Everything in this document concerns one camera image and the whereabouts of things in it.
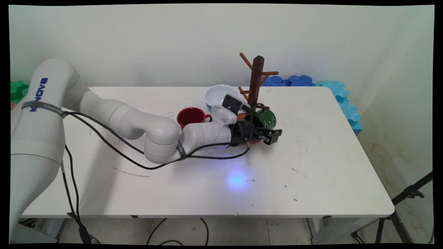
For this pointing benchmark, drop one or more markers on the blue foam mat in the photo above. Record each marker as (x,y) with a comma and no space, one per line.
(273,81)
(301,80)

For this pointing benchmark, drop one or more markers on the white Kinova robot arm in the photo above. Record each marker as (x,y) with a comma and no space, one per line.
(41,138)

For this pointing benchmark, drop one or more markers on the brown wooden mug tree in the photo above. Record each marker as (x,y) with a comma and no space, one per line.
(258,76)

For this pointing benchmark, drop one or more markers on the black tripod stand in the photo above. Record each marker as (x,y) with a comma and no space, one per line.
(410,192)

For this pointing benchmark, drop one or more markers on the red mug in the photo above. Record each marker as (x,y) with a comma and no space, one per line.
(190,117)

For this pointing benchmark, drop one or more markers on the light blue bowl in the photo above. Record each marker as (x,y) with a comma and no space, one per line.
(216,95)

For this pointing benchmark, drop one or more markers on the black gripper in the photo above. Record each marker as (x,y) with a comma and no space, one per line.
(244,133)

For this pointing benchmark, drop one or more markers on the cyan foam mat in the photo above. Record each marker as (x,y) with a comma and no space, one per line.
(346,103)

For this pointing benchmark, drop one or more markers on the dark green mug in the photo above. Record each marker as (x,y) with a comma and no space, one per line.
(266,119)

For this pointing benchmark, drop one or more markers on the green foam mat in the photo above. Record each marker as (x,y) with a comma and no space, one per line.
(18,90)

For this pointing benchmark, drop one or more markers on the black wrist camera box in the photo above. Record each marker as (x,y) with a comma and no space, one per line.
(232,102)

